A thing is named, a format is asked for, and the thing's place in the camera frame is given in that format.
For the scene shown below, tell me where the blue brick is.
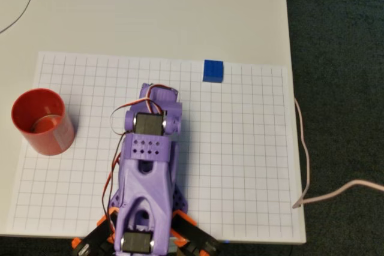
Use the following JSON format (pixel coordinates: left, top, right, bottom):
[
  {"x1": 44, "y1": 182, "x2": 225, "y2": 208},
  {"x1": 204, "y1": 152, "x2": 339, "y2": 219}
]
[{"x1": 202, "y1": 59, "x2": 225, "y2": 83}]

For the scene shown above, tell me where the red cup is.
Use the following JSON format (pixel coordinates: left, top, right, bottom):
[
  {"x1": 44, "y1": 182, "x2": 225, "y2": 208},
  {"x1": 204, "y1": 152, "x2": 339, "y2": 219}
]
[{"x1": 11, "y1": 88, "x2": 75, "y2": 156}]

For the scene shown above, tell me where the white grid paper sheet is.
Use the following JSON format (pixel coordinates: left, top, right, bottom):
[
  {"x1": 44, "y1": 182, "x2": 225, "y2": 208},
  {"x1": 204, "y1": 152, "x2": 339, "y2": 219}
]
[{"x1": 6, "y1": 51, "x2": 296, "y2": 240}]

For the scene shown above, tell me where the black orange table clamp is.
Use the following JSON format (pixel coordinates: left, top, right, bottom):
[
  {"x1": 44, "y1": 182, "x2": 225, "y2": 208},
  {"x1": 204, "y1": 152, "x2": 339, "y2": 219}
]
[
  {"x1": 170, "y1": 210, "x2": 221, "y2": 256},
  {"x1": 71, "y1": 207, "x2": 121, "y2": 256}
]

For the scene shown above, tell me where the pink cable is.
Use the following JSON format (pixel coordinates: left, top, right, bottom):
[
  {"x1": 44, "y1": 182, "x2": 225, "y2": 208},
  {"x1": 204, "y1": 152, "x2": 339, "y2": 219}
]
[{"x1": 284, "y1": 0, "x2": 384, "y2": 209}]

